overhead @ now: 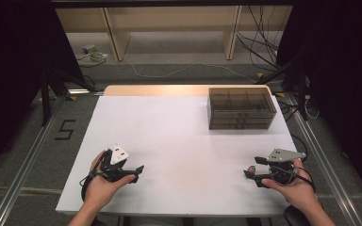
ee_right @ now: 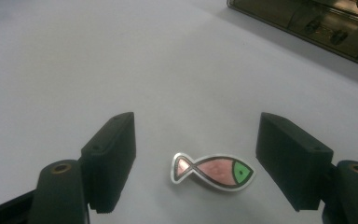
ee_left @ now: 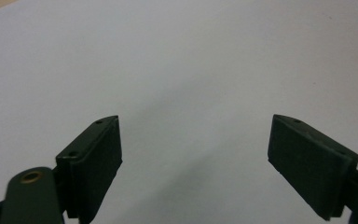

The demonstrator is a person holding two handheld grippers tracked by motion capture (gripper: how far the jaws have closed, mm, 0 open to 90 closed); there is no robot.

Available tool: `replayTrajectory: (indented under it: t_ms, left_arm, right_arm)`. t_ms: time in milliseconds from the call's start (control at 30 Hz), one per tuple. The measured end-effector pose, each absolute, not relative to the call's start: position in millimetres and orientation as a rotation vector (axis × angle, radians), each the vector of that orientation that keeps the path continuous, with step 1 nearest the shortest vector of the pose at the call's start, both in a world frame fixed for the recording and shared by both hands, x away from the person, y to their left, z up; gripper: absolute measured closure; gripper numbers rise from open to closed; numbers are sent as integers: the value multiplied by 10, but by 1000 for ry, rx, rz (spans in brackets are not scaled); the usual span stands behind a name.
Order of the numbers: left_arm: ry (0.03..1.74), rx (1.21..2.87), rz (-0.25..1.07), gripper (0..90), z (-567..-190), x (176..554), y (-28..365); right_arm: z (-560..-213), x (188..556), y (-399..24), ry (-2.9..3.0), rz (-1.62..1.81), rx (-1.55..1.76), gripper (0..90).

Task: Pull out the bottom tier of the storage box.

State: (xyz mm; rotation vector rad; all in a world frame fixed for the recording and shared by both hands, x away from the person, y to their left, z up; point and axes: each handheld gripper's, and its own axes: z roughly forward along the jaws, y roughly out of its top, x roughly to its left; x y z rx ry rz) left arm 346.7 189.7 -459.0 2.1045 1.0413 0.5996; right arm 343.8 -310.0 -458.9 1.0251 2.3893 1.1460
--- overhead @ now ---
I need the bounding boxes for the person's left hand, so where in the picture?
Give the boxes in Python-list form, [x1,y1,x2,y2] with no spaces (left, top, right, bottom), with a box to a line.
[83,150,137,207]

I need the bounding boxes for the person's right hand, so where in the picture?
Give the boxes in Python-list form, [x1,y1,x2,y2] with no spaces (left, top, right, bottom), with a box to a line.
[261,158,321,210]

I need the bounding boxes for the light wooden shelf unit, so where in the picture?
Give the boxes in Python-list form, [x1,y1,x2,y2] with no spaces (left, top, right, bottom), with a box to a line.
[55,6,293,62]

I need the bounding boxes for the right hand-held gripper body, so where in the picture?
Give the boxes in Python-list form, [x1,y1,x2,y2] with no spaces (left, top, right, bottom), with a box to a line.
[266,148,307,186]

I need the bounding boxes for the transparent brown drawer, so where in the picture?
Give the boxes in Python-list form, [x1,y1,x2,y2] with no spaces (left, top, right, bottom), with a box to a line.
[209,118,272,131]

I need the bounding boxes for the bundle of black cables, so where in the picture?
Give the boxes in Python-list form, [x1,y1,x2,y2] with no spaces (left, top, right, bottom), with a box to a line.
[235,5,285,72]

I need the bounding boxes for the black chair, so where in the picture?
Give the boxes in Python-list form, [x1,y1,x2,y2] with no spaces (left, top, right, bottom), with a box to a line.
[282,205,313,226]

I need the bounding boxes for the white floor cable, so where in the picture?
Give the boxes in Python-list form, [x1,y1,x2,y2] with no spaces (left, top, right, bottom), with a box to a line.
[123,57,258,84]

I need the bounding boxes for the black floor cable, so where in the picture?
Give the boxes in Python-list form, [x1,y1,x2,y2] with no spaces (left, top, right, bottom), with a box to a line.
[277,98,309,159]

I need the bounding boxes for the white table cover sheet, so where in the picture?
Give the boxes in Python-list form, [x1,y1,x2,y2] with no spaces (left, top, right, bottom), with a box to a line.
[55,94,298,218]

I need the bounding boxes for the transparent brown drawer box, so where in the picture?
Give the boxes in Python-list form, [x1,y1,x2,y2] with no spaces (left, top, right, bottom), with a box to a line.
[206,87,278,131]

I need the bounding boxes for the black metal stand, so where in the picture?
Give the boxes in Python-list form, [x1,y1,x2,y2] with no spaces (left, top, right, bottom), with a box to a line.
[255,53,310,121]
[39,67,97,127]

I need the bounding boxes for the wooden table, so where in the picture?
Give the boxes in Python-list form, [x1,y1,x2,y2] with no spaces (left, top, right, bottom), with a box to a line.
[103,84,272,98]

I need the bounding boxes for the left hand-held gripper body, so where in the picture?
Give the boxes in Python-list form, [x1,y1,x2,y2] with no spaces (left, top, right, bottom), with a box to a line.
[99,143,130,184]

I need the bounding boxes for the black curtain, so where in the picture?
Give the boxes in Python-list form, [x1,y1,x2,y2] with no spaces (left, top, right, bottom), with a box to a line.
[276,0,362,199]
[0,0,86,185]

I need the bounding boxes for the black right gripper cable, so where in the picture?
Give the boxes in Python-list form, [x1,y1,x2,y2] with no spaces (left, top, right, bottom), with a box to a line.
[291,166,317,194]

